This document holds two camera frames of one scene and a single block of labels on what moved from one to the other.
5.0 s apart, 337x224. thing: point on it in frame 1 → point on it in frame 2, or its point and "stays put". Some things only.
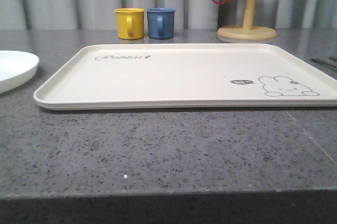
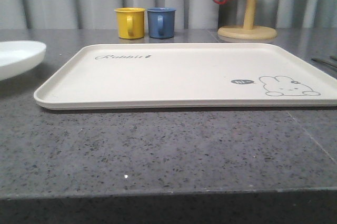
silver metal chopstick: x=331 y=64 stays put
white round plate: x=17 y=68 → x=17 y=56
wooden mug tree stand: x=248 y=31 stays put
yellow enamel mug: x=130 y=22 stays put
